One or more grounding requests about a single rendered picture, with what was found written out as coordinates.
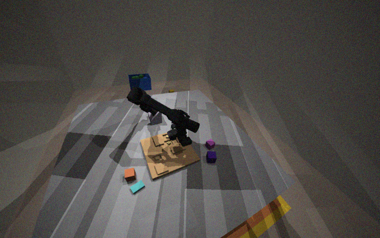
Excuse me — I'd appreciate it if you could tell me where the teal rectangular block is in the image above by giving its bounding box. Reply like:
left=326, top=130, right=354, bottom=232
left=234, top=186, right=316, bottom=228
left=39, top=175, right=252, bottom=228
left=130, top=180, right=145, bottom=194

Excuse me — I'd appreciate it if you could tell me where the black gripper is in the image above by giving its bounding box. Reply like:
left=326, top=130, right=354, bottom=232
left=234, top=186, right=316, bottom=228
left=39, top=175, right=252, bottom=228
left=171, top=124, right=192, bottom=147

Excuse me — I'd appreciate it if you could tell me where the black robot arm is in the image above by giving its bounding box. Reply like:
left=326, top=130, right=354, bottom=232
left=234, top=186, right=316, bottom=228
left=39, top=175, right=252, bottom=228
left=126, top=86, right=200, bottom=141

